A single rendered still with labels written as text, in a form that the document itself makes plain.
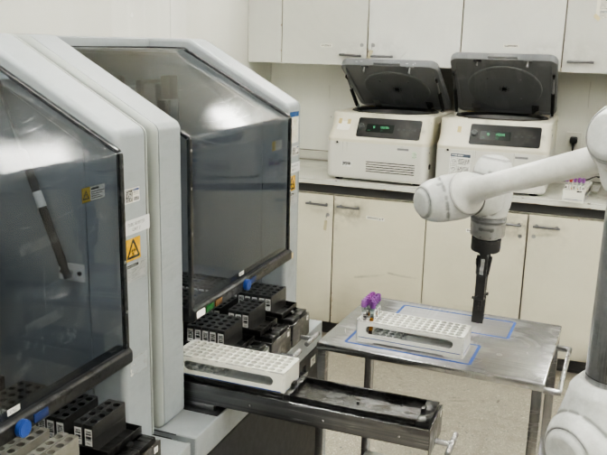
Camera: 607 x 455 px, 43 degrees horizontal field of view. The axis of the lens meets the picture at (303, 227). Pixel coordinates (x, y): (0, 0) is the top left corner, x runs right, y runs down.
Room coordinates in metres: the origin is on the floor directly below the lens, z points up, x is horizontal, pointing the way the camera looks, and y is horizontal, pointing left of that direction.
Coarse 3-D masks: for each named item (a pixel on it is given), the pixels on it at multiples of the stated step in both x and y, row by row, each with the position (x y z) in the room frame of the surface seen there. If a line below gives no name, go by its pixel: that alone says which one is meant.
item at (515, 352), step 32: (352, 320) 2.13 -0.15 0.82; (448, 320) 2.15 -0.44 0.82; (512, 320) 2.16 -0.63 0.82; (320, 352) 1.95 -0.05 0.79; (352, 352) 1.91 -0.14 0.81; (384, 352) 1.89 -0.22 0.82; (416, 352) 1.90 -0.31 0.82; (480, 352) 1.91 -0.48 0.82; (512, 352) 1.92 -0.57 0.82; (544, 352) 1.92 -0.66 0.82; (512, 384) 1.75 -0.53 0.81; (544, 384) 1.73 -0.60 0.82; (544, 416) 2.11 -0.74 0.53; (320, 448) 1.95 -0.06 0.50; (544, 448) 2.11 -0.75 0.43
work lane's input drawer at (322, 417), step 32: (192, 384) 1.71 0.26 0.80; (224, 384) 1.69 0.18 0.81; (320, 384) 1.72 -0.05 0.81; (288, 416) 1.62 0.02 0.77; (320, 416) 1.59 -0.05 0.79; (352, 416) 1.57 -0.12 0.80; (384, 416) 1.55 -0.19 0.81; (416, 416) 1.57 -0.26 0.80; (416, 448) 1.51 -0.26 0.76; (448, 448) 1.52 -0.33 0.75
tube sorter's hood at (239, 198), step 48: (96, 48) 1.98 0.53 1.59; (144, 48) 2.19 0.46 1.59; (144, 96) 1.82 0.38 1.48; (192, 96) 2.00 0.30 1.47; (240, 96) 2.22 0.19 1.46; (192, 144) 1.73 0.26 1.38; (240, 144) 1.96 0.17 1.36; (288, 144) 2.26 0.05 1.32; (192, 192) 1.72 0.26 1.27; (240, 192) 1.96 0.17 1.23; (288, 192) 2.26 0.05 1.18; (192, 240) 1.71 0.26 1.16; (240, 240) 1.96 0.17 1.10; (288, 240) 2.26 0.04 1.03; (192, 288) 1.71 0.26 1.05; (240, 288) 1.93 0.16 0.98
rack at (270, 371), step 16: (192, 352) 1.76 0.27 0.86; (208, 352) 1.76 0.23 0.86; (224, 352) 1.77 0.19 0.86; (240, 352) 1.77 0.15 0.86; (256, 352) 1.77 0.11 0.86; (192, 368) 1.75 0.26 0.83; (208, 368) 1.75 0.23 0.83; (224, 368) 1.75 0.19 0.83; (240, 368) 1.69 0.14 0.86; (256, 368) 1.67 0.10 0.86; (272, 368) 1.68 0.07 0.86; (288, 368) 1.67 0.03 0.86; (256, 384) 1.67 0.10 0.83; (272, 384) 1.66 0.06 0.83; (288, 384) 1.67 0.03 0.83
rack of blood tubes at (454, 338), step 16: (368, 320) 1.96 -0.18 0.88; (384, 320) 1.98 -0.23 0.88; (400, 320) 1.98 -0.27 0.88; (416, 320) 1.98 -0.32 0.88; (432, 320) 1.99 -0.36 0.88; (368, 336) 1.96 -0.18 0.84; (384, 336) 1.95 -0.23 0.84; (400, 336) 1.95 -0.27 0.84; (416, 336) 2.00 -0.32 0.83; (432, 336) 1.89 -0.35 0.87; (448, 336) 1.87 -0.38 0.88; (464, 336) 1.87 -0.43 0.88; (432, 352) 1.89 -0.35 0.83
